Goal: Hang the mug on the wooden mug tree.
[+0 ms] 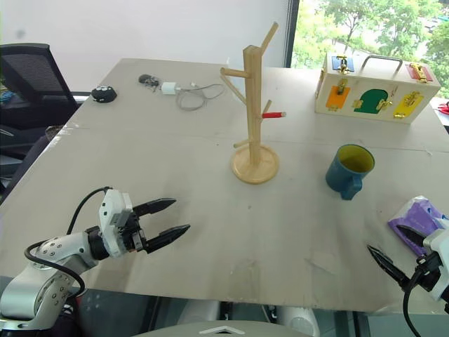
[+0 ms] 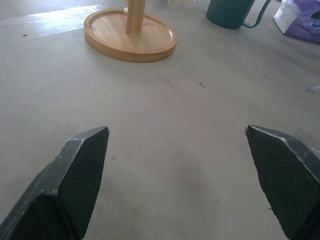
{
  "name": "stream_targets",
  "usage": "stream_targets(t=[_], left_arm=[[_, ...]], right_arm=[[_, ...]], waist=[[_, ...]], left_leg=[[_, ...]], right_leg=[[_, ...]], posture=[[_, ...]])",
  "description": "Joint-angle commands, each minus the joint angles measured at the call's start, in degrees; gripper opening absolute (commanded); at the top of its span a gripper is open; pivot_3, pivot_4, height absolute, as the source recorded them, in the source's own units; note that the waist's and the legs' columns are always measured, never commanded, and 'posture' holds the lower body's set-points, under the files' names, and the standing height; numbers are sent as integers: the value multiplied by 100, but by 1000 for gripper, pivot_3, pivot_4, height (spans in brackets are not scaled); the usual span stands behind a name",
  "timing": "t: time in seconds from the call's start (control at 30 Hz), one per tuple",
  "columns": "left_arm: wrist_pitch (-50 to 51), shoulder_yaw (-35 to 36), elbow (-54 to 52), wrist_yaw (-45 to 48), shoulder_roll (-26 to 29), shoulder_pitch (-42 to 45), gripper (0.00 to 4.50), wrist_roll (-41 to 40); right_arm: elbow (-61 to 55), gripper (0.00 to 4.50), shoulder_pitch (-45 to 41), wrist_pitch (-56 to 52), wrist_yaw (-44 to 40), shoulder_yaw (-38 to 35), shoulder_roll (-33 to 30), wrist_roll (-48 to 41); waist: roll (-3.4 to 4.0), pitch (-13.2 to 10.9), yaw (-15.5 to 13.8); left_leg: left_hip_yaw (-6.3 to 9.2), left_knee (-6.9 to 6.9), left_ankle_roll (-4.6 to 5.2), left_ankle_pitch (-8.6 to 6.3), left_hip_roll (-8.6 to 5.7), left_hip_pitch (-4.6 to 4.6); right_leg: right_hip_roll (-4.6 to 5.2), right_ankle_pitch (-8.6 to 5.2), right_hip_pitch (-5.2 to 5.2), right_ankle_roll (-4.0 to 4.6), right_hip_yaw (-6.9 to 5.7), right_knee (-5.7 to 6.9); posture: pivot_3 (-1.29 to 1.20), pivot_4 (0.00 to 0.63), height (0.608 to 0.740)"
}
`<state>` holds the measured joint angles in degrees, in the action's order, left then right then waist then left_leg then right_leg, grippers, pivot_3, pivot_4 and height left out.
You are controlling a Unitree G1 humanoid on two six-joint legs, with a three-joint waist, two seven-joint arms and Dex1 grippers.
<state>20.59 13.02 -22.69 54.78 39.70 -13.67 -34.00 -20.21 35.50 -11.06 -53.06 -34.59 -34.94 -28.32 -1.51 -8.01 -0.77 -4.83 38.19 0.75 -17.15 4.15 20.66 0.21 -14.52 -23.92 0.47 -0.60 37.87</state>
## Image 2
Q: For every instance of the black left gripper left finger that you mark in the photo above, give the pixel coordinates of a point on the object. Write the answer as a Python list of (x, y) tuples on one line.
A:
[(75, 180)]

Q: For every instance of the purple and white tissue pack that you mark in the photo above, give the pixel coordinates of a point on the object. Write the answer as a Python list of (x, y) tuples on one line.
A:
[(298, 21)]

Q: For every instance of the wooden round stand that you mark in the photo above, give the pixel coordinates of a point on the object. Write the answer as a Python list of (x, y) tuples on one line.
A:
[(130, 37)]

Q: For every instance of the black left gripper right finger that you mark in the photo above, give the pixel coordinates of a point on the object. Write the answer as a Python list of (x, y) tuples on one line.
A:
[(280, 180)]

